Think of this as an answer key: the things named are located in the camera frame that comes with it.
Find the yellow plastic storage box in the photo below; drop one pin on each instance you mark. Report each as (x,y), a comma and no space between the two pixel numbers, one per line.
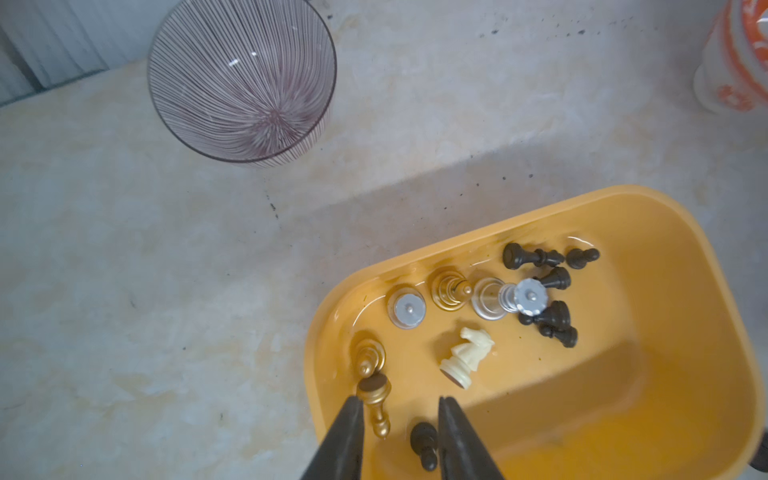
(663,382)

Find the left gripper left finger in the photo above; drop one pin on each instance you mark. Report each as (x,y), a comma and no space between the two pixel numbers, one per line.
(340,454)

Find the cream knight chess piece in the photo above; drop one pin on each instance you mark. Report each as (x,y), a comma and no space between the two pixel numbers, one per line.
(466,356)

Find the gold bishop chess piece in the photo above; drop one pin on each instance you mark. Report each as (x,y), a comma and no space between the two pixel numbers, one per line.
(369,357)

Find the silver chess piece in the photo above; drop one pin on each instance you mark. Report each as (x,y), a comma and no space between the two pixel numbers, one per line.
(406,307)
(493,299)

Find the striped glass bowl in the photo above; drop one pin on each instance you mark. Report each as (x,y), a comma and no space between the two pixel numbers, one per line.
(244,82)

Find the black pawn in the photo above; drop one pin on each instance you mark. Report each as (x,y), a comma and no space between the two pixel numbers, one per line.
(567,337)
(557,316)
(558,278)
(578,259)
(424,443)
(514,256)

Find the orange patterned bowl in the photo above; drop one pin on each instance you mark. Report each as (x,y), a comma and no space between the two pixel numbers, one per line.
(732,76)

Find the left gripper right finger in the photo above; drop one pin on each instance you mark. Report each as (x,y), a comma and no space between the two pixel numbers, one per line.
(462,454)

